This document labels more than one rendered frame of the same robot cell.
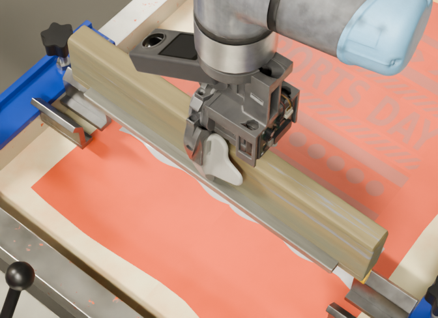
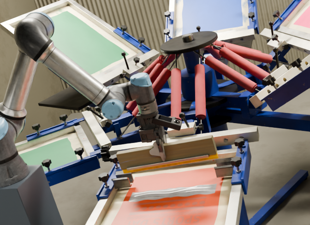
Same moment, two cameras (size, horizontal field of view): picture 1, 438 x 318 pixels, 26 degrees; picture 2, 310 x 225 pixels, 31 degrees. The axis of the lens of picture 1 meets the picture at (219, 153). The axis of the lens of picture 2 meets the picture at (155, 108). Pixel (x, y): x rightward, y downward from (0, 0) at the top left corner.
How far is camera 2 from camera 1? 2.55 m
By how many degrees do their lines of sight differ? 101
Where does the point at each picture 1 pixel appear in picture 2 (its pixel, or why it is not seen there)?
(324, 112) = (162, 214)
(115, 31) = (235, 186)
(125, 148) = (211, 182)
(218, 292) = (164, 177)
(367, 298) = (125, 184)
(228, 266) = (165, 181)
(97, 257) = (197, 167)
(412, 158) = (129, 219)
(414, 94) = not seen: outside the picture
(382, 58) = not seen: hidden behind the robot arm
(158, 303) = (176, 169)
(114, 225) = (199, 172)
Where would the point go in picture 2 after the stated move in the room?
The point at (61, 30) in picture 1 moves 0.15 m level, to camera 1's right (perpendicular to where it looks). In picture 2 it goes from (235, 159) to (202, 175)
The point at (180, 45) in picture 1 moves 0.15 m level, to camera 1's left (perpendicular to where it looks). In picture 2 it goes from (167, 119) to (199, 105)
